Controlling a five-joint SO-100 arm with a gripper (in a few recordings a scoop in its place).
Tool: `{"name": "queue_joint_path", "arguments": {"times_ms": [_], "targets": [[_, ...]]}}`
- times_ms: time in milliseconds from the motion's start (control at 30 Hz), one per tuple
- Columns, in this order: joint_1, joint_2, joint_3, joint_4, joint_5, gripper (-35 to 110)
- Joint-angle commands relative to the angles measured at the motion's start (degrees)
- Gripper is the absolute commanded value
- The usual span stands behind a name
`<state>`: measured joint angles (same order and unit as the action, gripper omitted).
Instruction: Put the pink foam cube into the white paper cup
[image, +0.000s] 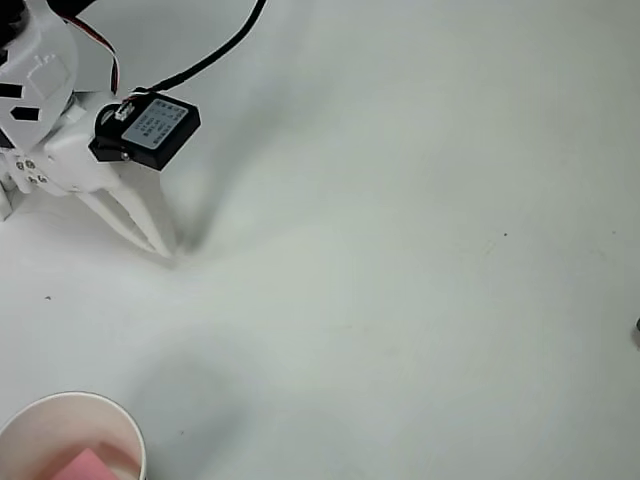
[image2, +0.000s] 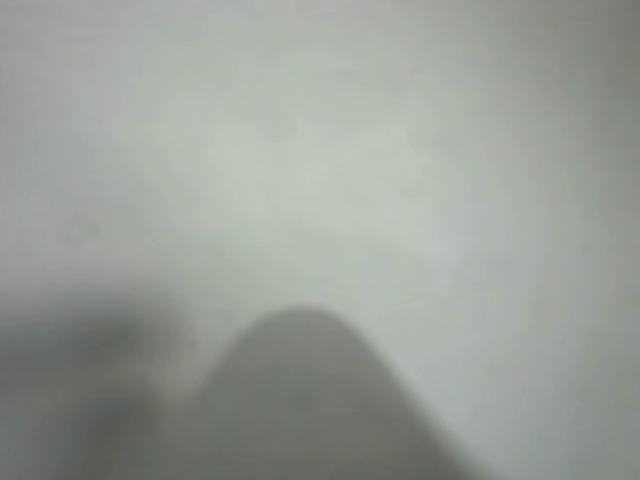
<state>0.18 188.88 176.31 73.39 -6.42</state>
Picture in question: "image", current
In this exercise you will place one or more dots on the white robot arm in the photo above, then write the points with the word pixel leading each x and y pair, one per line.
pixel 10 22

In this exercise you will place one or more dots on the pink foam cube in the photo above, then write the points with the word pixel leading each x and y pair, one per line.
pixel 85 467

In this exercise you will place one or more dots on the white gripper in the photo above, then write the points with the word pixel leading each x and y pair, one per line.
pixel 75 167

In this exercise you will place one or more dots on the black camera module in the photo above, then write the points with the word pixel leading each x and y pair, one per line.
pixel 160 130

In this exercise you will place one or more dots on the white paper cup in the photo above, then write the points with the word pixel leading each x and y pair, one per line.
pixel 50 420

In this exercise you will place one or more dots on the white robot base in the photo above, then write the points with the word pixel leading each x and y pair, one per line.
pixel 6 202

